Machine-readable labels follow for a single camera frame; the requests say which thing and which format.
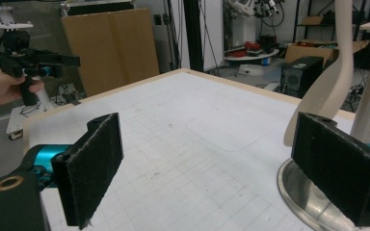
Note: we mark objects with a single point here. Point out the black computer tower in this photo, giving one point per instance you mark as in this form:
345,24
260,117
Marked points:
302,77

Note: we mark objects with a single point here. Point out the red device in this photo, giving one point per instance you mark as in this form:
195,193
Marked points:
253,46

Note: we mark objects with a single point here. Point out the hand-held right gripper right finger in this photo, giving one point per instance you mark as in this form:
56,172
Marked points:
337,166

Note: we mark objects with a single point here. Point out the wide open cardboard box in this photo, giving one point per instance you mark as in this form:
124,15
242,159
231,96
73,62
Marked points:
305,51

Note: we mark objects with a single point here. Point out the black metal frame post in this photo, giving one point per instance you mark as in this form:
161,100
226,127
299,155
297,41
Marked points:
193,35

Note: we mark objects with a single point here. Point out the white flat board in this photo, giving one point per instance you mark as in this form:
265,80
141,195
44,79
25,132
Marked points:
17,123

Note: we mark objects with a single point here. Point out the large cardboard sheet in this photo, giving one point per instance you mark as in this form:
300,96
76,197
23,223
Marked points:
115,51

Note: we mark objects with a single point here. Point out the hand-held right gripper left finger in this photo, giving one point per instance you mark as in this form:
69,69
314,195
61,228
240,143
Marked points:
90,173

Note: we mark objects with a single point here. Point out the white round table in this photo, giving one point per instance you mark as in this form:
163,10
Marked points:
253,57

